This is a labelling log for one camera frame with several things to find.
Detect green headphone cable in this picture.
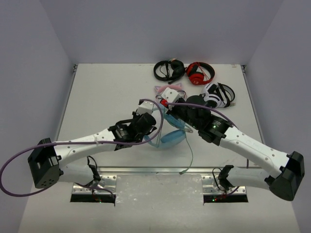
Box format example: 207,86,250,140
155,109,195,175

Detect light blue headphones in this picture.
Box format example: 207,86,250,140
148,108,193,149

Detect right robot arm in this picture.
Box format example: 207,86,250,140
168,99,305,201

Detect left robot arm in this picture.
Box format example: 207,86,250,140
28,113,156,189

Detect white black striped headphones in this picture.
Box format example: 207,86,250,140
199,83,236,108

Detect red headphones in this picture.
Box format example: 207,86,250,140
186,62,215,85

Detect pink cat ear headphones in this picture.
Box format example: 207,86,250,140
154,83,187,100

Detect black headset with microphone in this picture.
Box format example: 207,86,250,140
153,59,185,84

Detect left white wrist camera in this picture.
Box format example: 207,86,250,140
136,100,154,116

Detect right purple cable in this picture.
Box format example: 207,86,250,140
166,101,251,199

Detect aluminium table rail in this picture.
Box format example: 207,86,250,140
89,166,265,174

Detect left metal mounting bracket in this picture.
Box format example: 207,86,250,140
71,175,117,195

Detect metal mounting bracket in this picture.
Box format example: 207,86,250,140
71,175,117,195
201,173,246,195

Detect right metal mounting bracket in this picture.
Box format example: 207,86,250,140
201,173,246,195

